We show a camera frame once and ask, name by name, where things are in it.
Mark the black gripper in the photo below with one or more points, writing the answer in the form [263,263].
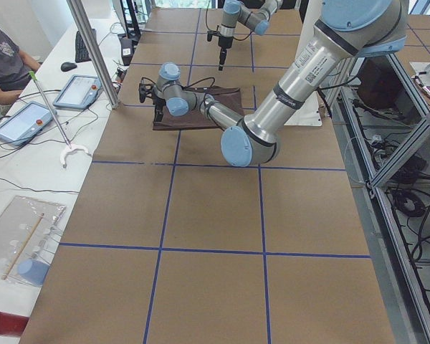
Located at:
[159,103]
[223,44]

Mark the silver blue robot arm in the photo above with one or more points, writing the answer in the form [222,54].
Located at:
[344,29]
[235,12]

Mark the blue tape line lengthwise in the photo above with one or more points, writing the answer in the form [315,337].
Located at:
[168,200]

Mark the black box with label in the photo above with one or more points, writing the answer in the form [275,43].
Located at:
[127,50]

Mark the teach pendant far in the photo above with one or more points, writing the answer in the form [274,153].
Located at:
[79,93]

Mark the teach pendant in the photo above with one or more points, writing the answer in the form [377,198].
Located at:
[79,93]
[21,127]

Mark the reacher stick white hook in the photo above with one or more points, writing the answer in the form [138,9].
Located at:
[69,147]

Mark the black keyboard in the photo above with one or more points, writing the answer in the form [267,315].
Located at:
[81,52]

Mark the black computer mouse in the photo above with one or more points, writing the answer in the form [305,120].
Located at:
[67,66]

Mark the teach pendant near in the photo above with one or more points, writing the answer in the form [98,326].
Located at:
[21,127]

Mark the person in grey shirt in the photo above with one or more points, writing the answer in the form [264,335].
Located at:
[15,65]

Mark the blue tape line crosswise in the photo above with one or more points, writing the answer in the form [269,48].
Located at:
[218,251]

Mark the clear plastic bag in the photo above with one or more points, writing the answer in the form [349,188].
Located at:
[15,222]

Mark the blue cup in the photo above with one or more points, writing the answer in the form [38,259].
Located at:
[33,271]

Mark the wooden stick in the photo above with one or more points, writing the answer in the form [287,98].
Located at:
[22,247]

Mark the red object at corner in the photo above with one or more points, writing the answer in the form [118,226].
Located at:
[12,325]

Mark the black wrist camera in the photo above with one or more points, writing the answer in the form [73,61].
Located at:
[210,34]
[146,90]

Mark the aluminium frame post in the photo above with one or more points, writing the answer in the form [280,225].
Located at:
[83,24]

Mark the aluminium truss frame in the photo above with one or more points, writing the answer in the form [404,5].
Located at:
[385,137]

